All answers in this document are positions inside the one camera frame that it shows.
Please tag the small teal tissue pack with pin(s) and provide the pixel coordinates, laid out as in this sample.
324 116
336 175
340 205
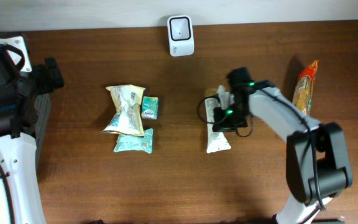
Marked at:
149 107

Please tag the teal wipes packet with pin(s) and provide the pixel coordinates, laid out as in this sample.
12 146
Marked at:
132 143

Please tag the cream snack bag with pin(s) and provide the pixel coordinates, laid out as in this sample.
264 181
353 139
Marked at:
127 120

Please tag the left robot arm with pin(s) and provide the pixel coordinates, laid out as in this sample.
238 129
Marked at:
24 110

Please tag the grey plastic basket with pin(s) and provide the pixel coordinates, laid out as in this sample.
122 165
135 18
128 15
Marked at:
42 105

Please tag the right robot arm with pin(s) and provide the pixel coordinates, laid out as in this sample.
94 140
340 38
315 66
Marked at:
317 161

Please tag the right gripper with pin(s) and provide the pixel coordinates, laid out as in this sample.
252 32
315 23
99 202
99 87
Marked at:
225 124

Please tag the orange spaghetti packet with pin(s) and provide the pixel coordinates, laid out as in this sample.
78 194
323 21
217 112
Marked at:
302 97

